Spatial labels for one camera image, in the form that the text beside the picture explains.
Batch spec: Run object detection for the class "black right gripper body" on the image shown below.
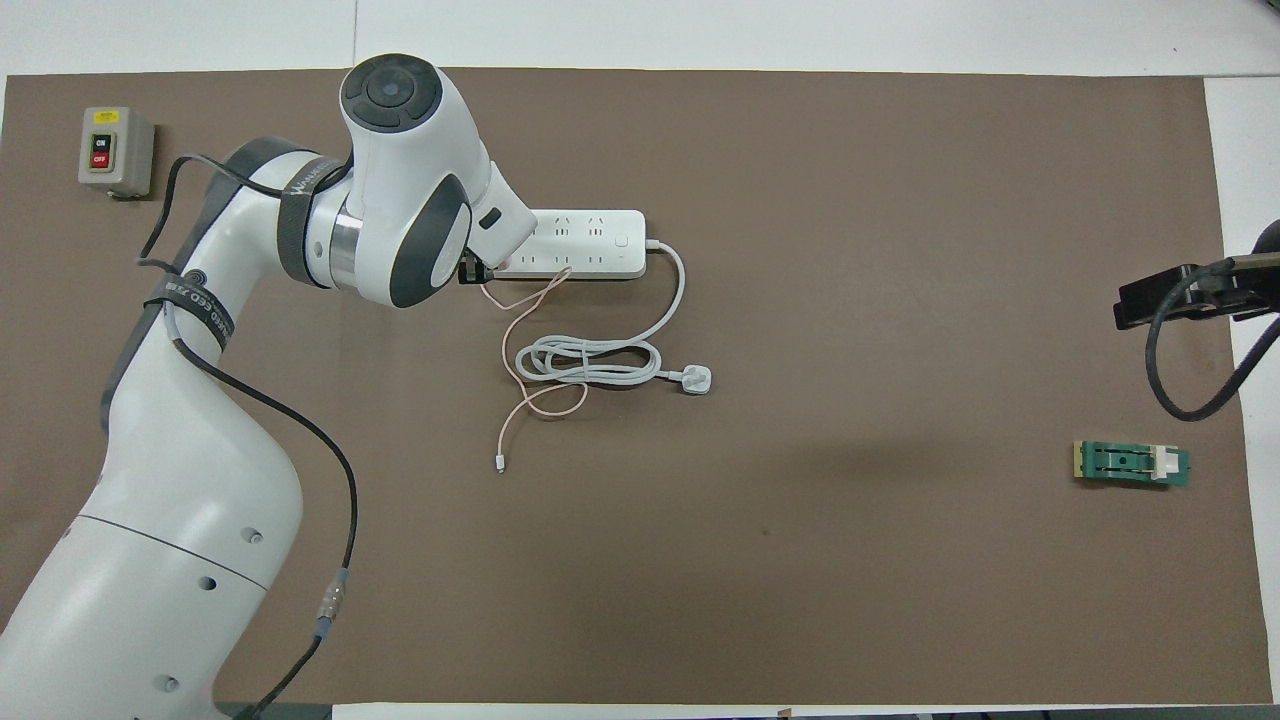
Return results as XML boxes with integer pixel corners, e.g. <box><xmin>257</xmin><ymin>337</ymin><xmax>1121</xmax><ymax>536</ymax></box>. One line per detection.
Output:
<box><xmin>1155</xmin><ymin>220</ymin><xmax>1280</xmax><ymax>323</ymax></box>

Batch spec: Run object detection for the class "pink charging cable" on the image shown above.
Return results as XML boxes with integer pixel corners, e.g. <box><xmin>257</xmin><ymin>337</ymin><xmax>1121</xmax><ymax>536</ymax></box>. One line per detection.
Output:
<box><xmin>477</xmin><ymin>264</ymin><xmax>592</xmax><ymax>475</ymax></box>

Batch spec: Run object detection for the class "white power strip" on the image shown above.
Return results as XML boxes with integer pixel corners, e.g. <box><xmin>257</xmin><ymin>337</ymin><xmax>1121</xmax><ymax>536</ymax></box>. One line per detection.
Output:
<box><xmin>498</xmin><ymin>208</ymin><xmax>649</xmax><ymax>282</ymax></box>

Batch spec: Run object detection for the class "grey on-off button box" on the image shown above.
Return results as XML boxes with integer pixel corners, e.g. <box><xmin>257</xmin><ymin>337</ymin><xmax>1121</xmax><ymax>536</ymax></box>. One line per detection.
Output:
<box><xmin>77</xmin><ymin>105</ymin><xmax>158</xmax><ymax>200</ymax></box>

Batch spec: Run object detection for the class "brown table mat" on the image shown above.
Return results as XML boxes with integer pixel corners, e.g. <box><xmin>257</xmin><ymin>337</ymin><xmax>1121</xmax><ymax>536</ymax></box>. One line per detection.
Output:
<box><xmin>0</xmin><ymin>66</ymin><xmax>1273</xmax><ymax>707</ymax></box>

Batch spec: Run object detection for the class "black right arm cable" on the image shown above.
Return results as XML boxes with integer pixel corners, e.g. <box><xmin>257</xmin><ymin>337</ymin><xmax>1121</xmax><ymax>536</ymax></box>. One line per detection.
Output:
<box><xmin>1144</xmin><ymin>255</ymin><xmax>1280</xmax><ymax>423</ymax></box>

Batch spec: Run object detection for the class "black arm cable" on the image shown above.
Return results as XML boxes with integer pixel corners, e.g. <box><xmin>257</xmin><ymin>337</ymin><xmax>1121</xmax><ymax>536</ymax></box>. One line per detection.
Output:
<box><xmin>1144</xmin><ymin>255</ymin><xmax>1280</xmax><ymax>423</ymax></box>
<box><xmin>137</xmin><ymin>152</ymin><xmax>360</xmax><ymax>720</ymax></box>

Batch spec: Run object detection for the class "green knife switch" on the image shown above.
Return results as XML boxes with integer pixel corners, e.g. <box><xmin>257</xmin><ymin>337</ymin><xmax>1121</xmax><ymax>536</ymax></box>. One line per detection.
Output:
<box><xmin>1073</xmin><ymin>439</ymin><xmax>1194</xmax><ymax>492</ymax></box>

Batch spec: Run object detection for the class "white cord with plug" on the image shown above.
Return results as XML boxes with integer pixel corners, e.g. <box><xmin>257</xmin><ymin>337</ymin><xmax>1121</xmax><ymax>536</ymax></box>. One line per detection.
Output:
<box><xmin>515</xmin><ymin>238</ymin><xmax>715</xmax><ymax>397</ymax></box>

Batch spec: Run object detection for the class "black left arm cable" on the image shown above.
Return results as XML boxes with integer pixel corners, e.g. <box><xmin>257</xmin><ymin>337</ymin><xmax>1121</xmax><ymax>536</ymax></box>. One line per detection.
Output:
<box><xmin>137</xmin><ymin>152</ymin><xmax>360</xmax><ymax>720</ymax></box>

